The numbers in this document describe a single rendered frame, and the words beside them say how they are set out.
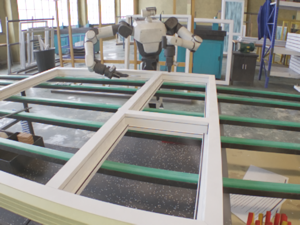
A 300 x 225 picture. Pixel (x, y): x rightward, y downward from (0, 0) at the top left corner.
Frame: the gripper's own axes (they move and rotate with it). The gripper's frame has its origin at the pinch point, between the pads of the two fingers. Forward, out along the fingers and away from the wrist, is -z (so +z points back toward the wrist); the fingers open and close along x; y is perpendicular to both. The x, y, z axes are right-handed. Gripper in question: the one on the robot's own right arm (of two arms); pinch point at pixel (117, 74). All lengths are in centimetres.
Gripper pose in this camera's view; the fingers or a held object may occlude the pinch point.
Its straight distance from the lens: 175.9
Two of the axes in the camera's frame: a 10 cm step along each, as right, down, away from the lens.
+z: -9.4, -3.3, -0.3
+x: 2.3, -7.1, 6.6
